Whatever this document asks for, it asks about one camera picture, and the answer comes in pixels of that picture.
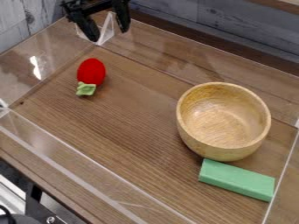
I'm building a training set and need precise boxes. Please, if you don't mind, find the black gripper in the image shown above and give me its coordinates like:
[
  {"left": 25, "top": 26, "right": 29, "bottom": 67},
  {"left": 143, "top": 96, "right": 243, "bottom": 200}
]
[{"left": 61, "top": 0, "right": 131, "bottom": 42}]

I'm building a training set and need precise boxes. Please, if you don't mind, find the red plush strawberry toy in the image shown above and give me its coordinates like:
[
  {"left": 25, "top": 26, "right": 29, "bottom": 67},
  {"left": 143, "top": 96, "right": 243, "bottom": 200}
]
[{"left": 77, "top": 58, "right": 107, "bottom": 96}]

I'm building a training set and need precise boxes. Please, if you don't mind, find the wooden bowl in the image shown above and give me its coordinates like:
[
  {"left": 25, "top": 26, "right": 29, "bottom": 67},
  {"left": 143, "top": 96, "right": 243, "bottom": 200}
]
[{"left": 177, "top": 82, "right": 272, "bottom": 162}]

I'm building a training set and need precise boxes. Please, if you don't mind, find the green foam block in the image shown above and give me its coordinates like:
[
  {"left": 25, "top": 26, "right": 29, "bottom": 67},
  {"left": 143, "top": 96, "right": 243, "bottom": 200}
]
[{"left": 199, "top": 158, "right": 276, "bottom": 202}]

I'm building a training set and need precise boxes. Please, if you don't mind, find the clear acrylic enclosure wall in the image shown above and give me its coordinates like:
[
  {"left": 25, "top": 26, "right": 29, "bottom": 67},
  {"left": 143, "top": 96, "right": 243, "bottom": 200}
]
[{"left": 0, "top": 106, "right": 195, "bottom": 224}]

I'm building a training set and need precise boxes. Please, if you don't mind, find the black table leg bracket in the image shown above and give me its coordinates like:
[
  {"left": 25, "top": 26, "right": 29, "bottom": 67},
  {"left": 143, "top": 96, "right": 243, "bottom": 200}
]
[{"left": 25, "top": 184, "right": 69, "bottom": 224}]

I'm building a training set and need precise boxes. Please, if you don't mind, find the black cable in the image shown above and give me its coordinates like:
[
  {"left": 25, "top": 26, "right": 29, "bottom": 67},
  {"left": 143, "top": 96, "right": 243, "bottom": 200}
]
[{"left": 0, "top": 204, "right": 17, "bottom": 224}]

